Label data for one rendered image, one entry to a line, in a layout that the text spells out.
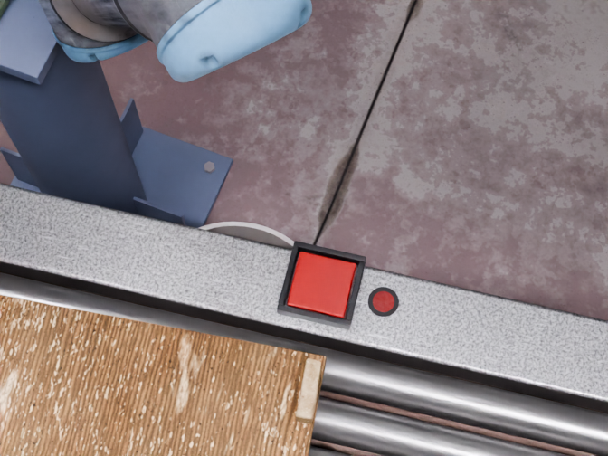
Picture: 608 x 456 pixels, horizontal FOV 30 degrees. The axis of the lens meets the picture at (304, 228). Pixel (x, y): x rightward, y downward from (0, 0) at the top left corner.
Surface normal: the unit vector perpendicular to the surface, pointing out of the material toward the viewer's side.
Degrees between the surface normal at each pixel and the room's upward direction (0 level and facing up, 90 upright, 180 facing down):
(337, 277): 0
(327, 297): 0
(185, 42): 59
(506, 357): 0
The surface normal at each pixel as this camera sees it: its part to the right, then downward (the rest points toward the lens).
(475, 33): 0.00, -0.36
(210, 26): -0.11, 0.43
